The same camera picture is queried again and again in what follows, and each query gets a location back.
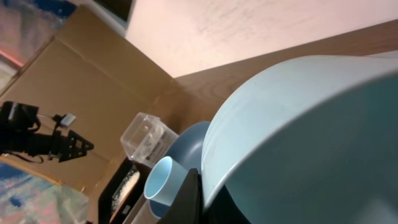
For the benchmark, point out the light blue plastic cup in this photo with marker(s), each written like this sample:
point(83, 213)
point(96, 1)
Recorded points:
point(164, 181)

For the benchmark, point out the black waste tray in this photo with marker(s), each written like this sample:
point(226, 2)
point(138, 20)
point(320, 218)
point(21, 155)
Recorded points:
point(105, 215)

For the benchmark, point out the pile of white rice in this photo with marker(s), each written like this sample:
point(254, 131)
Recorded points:
point(124, 188)

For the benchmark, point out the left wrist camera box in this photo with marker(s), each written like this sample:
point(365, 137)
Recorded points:
point(19, 117)

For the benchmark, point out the dark blue plate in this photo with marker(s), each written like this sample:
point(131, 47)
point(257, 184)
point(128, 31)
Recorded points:
point(186, 150)

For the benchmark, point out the brown serving tray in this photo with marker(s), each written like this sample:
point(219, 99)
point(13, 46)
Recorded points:
point(141, 213)

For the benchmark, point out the light blue bowl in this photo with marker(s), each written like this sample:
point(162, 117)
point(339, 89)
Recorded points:
point(308, 140)

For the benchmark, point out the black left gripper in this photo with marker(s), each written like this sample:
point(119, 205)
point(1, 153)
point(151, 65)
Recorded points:
point(66, 148)

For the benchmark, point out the brown cardboard box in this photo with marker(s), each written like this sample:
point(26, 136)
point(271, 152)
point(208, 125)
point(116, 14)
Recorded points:
point(90, 71)

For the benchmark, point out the clear plastic waste bin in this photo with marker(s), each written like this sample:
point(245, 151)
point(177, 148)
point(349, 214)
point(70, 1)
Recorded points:
point(147, 139)

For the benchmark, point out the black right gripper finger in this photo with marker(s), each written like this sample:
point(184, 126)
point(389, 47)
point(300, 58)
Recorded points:
point(186, 208)

